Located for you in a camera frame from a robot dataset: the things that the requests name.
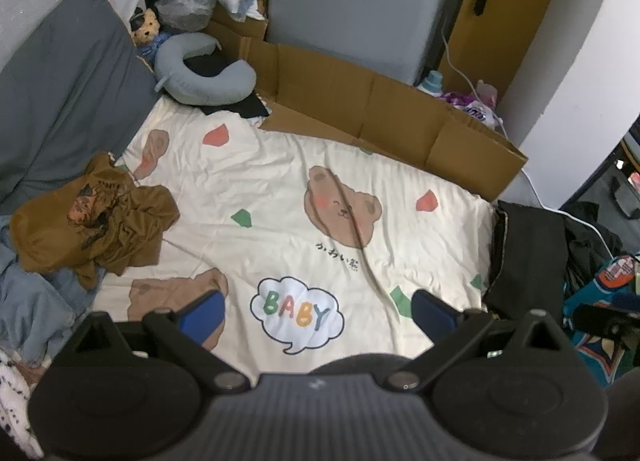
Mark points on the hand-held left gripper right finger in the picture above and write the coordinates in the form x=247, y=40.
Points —
x=434, y=322

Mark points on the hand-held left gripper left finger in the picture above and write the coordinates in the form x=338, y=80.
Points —
x=205, y=318

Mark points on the brown printed t-shirt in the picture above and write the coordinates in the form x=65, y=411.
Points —
x=127, y=226

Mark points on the teal printed cloth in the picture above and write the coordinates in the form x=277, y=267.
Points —
x=595, y=356

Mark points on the black jacket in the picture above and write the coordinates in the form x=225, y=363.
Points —
x=590, y=241

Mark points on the black garment with patterned lining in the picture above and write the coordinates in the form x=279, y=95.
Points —
x=530, y=256

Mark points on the dark bag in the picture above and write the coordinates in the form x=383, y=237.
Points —
x=627, y=196

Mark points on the cream bear print blanket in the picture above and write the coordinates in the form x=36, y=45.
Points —
x=280, y=176

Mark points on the light blue denim garment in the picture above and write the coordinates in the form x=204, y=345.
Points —
x=35, y=301

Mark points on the white floral cloth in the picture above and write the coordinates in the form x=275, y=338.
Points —
x=12, y=401

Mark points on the black cloth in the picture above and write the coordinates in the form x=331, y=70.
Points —
x=250, y=108

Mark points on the purple white refill pouch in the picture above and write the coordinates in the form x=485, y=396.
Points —
x=472, y=103

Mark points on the detergent bottle with teal cap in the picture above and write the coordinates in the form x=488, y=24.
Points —
x=432, y=83

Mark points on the blue-grey neck pillow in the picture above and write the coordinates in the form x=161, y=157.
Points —
x=172, y=76

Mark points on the brown cardboard sheet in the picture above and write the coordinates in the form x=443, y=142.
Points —
x=325, y=86

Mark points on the teddy bear plush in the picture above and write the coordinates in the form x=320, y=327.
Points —
x=146, y=31

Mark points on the brown wooden wardrobe panel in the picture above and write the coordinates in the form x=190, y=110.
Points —
x=505, y=31

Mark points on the clear plastic bag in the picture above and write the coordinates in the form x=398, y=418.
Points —
x=185, y=6

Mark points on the grey cabinet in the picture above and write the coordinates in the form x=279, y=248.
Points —
x=360, y=1

